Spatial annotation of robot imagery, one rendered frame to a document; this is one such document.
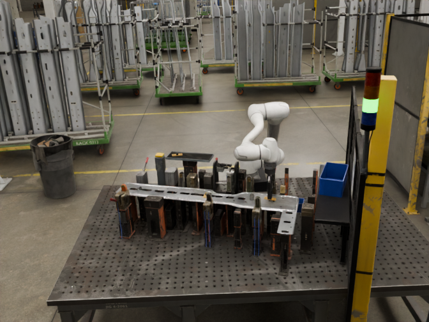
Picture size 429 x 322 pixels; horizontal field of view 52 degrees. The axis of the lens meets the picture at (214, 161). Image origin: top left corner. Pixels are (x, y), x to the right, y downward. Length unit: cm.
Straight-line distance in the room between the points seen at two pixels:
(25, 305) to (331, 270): 255
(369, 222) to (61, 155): 393
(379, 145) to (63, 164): 409
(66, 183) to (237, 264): 322
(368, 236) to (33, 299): 285
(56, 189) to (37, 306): 201
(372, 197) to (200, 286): 118
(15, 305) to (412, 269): 312
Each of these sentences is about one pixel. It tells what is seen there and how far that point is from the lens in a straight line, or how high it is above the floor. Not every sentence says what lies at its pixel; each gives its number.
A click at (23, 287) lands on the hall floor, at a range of 440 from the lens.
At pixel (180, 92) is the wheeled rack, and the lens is 928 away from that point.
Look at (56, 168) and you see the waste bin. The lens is 563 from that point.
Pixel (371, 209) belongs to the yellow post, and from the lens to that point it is 254.
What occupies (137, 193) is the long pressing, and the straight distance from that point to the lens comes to 337.
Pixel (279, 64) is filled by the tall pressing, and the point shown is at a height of 59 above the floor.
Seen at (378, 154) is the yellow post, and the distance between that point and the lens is 241.
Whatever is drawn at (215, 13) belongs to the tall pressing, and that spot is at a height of 155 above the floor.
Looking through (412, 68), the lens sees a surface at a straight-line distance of 519.
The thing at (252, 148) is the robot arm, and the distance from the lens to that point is 293.
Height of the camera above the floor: 249
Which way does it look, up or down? 23 degrees down
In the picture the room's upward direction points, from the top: 2 degrees counter-clockwise
